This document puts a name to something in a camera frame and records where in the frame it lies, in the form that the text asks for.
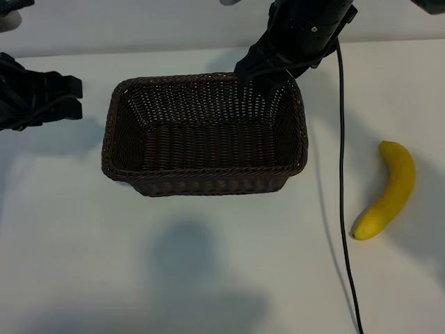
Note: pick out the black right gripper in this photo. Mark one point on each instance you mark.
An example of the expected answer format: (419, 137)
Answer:
(292, 59)

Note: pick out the yellow banana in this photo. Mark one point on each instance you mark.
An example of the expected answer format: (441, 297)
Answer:
(396, 181)

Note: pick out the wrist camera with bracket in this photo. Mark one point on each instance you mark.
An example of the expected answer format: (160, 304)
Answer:
(8, 19)
(229, 2)

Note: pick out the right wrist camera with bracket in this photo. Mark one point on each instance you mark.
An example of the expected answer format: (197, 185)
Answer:
(229, 2)

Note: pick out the dark brown woven basket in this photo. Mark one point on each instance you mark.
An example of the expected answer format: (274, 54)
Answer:
(208, 153)

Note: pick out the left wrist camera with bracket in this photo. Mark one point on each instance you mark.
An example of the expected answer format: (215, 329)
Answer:
(8, 19)

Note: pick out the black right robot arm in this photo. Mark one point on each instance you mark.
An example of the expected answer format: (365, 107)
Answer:
(313, 17)

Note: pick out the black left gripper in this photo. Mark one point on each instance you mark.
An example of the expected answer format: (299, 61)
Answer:
(21, 94)

